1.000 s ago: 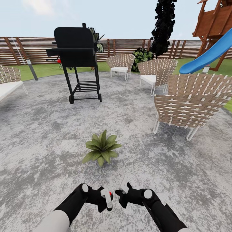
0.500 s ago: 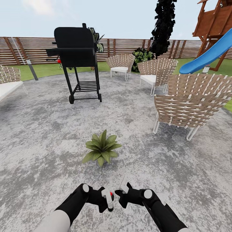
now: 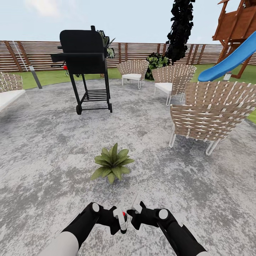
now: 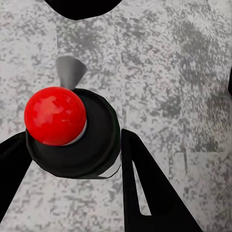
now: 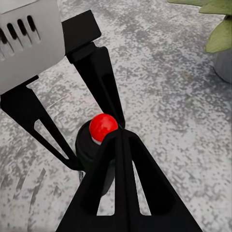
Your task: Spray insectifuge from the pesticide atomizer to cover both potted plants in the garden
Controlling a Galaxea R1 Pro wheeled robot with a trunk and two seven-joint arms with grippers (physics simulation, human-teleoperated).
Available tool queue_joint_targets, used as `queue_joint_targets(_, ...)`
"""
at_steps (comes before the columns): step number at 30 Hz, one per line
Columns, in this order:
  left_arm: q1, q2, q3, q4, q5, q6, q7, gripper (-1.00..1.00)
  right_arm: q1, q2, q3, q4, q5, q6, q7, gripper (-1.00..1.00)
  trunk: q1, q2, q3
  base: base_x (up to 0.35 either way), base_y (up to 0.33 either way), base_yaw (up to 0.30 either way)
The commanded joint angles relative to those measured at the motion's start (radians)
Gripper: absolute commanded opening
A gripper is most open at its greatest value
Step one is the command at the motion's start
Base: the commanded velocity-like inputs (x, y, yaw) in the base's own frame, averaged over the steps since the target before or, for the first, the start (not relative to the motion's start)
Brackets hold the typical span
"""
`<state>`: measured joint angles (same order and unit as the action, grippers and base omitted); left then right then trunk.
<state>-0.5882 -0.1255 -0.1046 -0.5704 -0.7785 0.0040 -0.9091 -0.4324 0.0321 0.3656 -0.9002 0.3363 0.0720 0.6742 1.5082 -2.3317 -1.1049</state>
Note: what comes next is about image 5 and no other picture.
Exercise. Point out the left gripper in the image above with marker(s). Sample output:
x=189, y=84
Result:
x=93, y=64

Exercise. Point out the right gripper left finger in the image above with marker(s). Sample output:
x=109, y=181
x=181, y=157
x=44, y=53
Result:
x=81, y=215

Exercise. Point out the pot plant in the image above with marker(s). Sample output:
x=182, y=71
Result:
x=220, y=40

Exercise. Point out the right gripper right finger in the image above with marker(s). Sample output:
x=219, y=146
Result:
x=168, y=212

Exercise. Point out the insectifuge atomizer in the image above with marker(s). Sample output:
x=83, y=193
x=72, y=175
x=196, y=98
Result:
x=88, y=141

